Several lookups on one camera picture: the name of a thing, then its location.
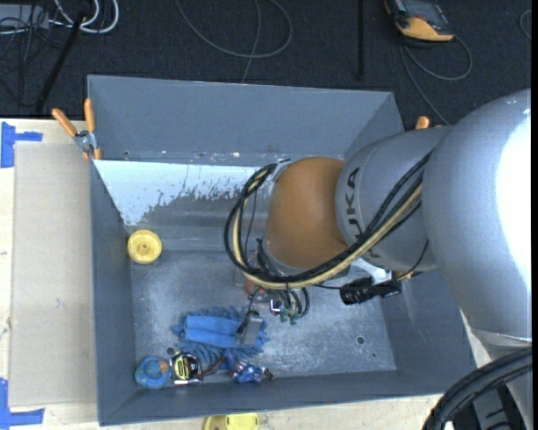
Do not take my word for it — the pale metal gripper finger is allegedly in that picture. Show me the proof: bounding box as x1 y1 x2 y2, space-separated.
237 313 265 347

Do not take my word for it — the blue toy figure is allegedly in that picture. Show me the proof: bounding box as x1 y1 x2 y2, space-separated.
230 359 275 385

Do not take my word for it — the blue microfibre duster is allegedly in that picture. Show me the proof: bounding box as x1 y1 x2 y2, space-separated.
170 305 271 367

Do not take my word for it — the grey metal bin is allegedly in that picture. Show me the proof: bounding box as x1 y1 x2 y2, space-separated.
85 74 479 427

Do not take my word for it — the black and yellow tape measure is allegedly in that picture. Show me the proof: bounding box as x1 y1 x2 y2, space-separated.
169 351 204 386

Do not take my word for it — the yellow round disc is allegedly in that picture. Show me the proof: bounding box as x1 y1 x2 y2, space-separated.
126 229 163 265

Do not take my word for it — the pale cardboard board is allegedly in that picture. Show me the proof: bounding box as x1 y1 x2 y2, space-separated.
7 141 100 408

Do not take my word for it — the black cylinder on white bracket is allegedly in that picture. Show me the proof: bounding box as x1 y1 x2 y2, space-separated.
339 260 404 306

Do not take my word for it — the blue ring toy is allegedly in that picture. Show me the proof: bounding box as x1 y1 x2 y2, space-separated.
134 355 173 391

